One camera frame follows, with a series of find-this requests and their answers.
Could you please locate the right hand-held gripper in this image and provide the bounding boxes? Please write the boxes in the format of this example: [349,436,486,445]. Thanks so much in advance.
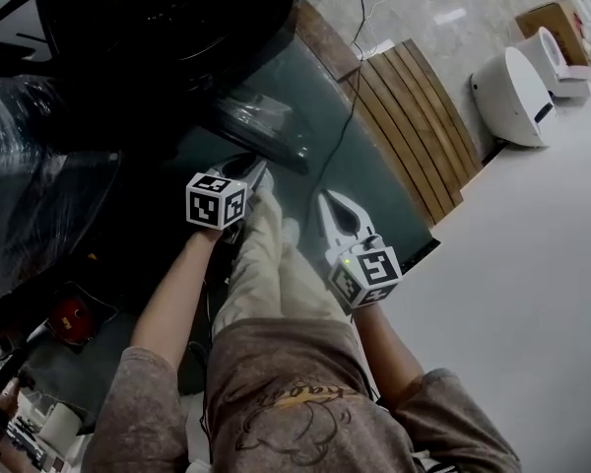
[316,189,404,309]

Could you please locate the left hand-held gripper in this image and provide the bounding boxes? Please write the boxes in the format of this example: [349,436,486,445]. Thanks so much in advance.
[185,153,271,234]

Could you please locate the person's left forearm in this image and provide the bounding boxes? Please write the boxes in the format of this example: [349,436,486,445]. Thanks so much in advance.
[129,224,228,369]

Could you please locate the person's right forearm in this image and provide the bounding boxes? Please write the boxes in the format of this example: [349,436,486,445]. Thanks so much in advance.
[352,299,425,403]

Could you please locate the person's white right shoe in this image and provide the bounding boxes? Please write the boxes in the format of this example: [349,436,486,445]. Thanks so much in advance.
[280,217,301,245]

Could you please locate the beige trousers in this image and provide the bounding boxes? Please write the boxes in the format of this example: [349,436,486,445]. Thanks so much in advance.
[211,187,349,337]

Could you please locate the wooden slatted board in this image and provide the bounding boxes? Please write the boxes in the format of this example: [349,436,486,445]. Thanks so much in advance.
[347,37,484,226]

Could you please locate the brown wooden plank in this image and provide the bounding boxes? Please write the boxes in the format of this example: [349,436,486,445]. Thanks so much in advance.
[295,0,363,83]

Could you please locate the grey-brown printed t-shirt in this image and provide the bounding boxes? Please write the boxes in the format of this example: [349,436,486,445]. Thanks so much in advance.
[81,317,523,473]

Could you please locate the white toilet closed lid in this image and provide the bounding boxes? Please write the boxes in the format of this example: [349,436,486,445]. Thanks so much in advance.
[470,45,558,148]

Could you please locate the plastic-wrapped black bundle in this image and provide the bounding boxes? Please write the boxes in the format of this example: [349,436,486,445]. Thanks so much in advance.
[0,74,124,309]

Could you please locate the red round canister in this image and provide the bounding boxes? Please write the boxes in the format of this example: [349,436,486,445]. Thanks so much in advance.
[46,296,96,348]

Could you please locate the white toilet open lid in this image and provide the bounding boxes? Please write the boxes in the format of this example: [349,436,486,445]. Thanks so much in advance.
[514,26,591,99]

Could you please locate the brown cardboard box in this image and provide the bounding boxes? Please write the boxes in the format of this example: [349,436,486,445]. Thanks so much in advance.
[515,0,591,68]

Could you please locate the black power cable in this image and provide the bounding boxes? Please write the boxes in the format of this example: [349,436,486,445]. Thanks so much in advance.
[314,0,370,196]

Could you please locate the white harness strap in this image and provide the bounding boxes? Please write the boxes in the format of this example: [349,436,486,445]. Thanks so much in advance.
[413,453,454,473]

